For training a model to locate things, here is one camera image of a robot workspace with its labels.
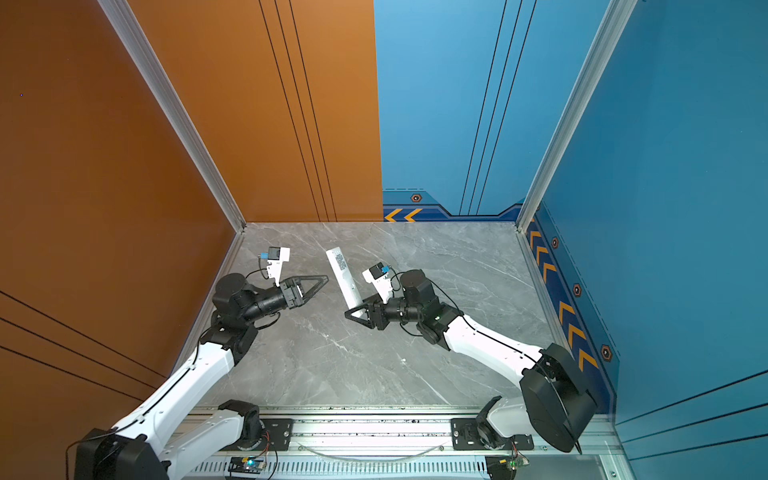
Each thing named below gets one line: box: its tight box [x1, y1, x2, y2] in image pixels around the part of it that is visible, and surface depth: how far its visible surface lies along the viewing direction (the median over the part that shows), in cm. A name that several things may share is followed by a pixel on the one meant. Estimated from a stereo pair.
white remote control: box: [325, 247, 364, 310], surface depth 72 cm
